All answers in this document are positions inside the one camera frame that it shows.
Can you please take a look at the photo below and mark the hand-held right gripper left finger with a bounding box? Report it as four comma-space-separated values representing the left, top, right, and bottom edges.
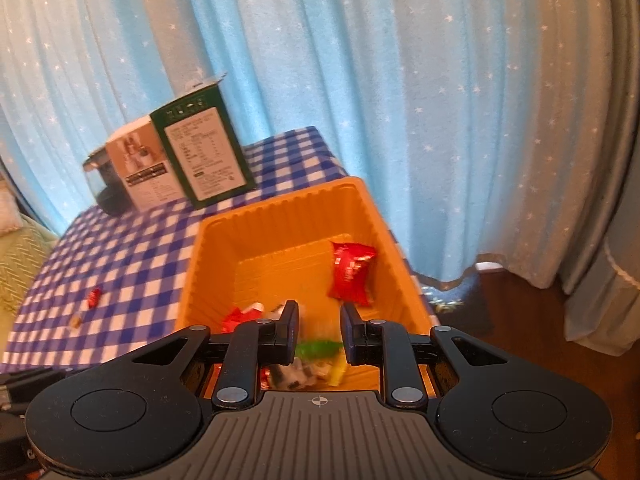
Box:
131, 301, 301, 409

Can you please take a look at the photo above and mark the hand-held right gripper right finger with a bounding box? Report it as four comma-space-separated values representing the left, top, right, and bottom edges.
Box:
340, 302, 509, 409

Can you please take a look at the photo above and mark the green candy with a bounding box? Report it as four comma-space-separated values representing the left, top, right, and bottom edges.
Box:
295, 339, 343, 361

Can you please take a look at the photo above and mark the clear packet with dark contents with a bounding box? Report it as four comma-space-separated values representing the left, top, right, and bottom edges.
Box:
277, 357, 333, 392

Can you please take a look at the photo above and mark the large red symbol snack packet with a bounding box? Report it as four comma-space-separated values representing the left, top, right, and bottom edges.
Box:
221, 302, 266, 333

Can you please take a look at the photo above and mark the red snack packet white text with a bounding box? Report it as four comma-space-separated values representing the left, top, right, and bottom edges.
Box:
327, 241, 377, 307

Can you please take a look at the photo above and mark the orange plastic bin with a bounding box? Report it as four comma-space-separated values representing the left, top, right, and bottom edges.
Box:
175, 176, 436, 401

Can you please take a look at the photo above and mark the green zigzag sofa cover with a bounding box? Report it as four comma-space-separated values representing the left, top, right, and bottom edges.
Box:
0, 220, 61, 346

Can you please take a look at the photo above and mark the blue white checked tablecloth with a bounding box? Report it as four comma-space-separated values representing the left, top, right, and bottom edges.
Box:
0, 126, 351, 376

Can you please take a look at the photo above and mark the green cardboard box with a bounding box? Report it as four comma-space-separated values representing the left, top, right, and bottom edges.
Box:
150, 72, 260, 211

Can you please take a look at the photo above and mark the dark glass jar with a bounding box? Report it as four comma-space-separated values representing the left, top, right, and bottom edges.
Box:
82, 150, 132, 218

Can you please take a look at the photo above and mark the white cardboard box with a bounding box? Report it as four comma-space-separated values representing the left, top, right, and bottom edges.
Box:
105, 115, 187, 213

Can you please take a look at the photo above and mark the blue star curtain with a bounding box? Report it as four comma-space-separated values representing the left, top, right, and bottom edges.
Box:
0, 0, 616, 291

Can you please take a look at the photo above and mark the grey curtain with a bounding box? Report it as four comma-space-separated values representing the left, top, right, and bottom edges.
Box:
555, 0, 640, 356

